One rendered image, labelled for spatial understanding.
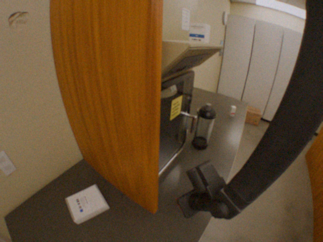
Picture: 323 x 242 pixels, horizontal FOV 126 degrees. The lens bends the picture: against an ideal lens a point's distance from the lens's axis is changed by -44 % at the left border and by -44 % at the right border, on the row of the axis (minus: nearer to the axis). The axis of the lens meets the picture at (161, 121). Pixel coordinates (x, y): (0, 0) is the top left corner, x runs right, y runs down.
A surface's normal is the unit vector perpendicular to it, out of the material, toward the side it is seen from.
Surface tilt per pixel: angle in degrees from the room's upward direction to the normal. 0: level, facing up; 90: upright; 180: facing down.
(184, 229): 0
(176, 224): 0
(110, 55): 90
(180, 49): 90
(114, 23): 90
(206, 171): 26
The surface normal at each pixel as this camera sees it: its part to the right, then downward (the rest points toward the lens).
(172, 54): -0.56, 0.44
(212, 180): 0.24, -0.54
